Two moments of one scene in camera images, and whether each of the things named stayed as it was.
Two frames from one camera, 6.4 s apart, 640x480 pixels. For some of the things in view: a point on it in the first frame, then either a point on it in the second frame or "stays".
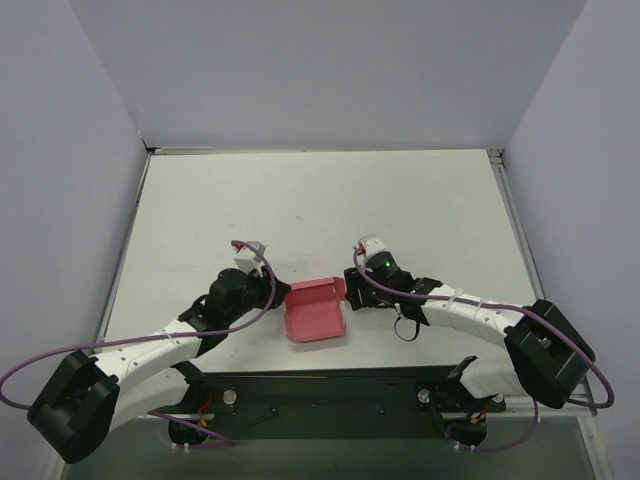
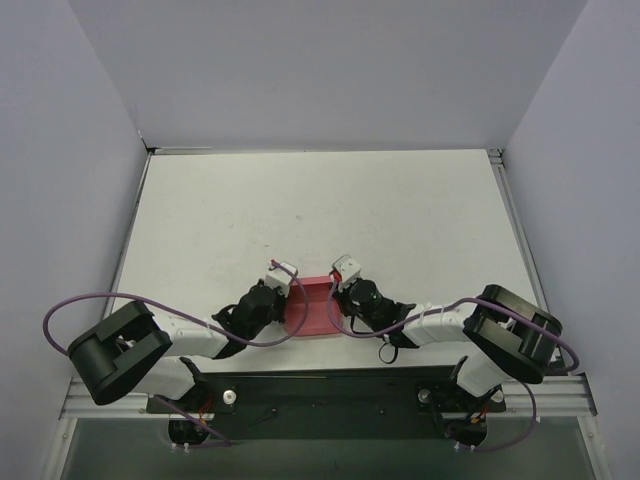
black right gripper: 353,290 to 343,300
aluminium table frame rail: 497,159 stays
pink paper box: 315,310 stays
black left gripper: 275,292 to 278,304
